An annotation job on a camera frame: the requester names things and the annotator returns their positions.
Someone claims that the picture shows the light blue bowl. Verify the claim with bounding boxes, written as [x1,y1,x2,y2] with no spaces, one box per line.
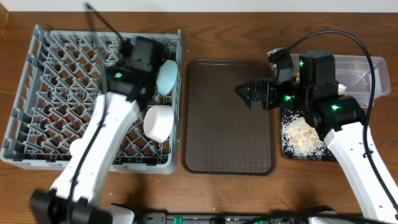
[156,60,178,95]

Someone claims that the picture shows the pink bowl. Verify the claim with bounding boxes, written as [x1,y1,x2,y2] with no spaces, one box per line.
[144,105,174,143]

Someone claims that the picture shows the white napkin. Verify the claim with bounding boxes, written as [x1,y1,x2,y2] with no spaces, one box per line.
[338,84,346,95]

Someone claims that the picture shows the white cup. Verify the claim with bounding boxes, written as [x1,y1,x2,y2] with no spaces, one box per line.
[70,138,83,157]

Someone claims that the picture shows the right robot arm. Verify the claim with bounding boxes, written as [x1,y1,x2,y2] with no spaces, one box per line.
[235,49,397,223]

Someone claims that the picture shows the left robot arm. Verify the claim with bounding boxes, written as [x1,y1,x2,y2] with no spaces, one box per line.
[30,36,165,223]

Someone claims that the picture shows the black waste tray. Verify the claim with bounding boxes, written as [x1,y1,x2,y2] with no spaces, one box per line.
[280,109,336,162]

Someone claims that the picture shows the rice and nut scraps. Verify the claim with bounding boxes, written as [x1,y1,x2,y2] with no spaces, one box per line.
[282,114,325,160]

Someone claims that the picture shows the dark brown serving tray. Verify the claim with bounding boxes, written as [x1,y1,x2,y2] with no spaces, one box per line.
[182,59,276,176]

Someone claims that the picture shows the grey plastic dish rack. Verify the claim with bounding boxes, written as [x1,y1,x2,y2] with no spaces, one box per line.
[1,25,183,174]

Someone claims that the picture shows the clear plastic bin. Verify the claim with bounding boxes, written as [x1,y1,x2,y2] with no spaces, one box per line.
[289,53,391,100]

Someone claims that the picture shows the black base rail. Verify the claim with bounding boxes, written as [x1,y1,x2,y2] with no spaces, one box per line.
[108,203,374,224]

